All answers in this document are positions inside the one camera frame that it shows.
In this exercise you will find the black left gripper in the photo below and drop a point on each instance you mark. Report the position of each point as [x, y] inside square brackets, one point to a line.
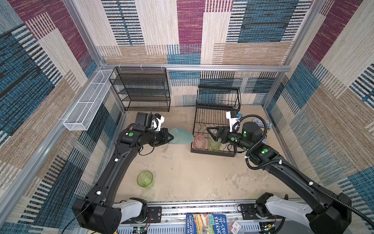
[164, 133]

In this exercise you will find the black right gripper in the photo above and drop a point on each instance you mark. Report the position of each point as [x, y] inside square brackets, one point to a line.
[221, 135]

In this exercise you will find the teal translucent plastic cup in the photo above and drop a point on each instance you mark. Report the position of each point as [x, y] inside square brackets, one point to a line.
[180, 136]

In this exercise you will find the green plastic cup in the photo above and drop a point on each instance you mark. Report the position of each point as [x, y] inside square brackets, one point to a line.
[145, 178]
[214, 145]

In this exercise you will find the pink translucent plastic cup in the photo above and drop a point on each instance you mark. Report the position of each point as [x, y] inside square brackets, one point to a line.
[199, 142]

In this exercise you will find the black wire dish rack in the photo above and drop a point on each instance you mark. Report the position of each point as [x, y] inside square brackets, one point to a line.
[212, 103]

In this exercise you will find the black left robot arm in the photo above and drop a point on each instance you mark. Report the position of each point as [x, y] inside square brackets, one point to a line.
[98, 211]

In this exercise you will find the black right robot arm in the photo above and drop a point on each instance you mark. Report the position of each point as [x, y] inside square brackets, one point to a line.
[325, 212]

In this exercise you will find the black mesh shelf unit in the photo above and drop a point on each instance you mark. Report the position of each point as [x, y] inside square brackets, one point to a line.
[142, 89]

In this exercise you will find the treehouse book at front edge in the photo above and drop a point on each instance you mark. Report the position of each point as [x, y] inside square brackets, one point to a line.
[206, 224]

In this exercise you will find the small clear packet with label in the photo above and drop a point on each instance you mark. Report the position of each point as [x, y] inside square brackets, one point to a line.
[236, 228]

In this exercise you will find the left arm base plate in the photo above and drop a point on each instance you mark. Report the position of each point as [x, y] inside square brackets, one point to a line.
[154, 214]

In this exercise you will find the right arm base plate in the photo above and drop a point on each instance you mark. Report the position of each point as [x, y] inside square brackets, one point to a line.
[248, 211]

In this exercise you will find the white wire wall basket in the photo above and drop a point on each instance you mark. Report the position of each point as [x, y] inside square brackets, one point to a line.
[83, 113]

